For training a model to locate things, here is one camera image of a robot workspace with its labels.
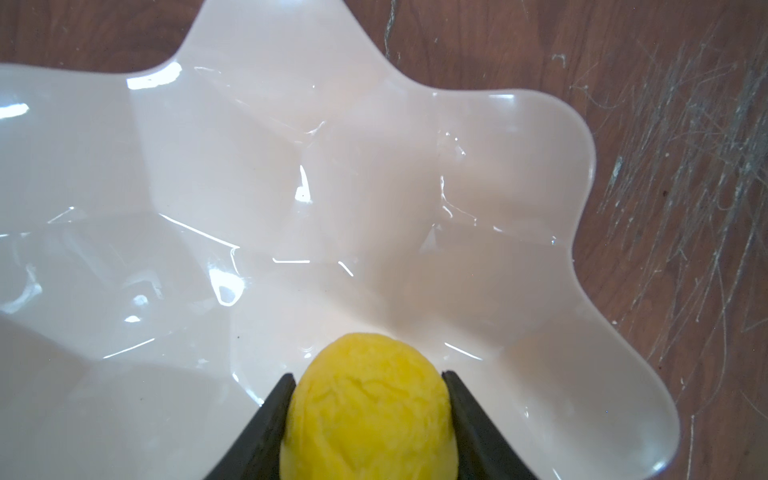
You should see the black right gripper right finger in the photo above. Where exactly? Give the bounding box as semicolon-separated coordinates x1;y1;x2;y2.
442;370;537;480

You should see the beige wavy fruit bowl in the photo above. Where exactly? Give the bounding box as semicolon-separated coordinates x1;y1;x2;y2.
1;1;680;479

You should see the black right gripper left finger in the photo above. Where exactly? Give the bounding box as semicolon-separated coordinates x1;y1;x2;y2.
204;373;296;480

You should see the yellow fake lemon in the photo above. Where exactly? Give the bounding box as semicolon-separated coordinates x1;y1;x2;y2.
279;333;459;479

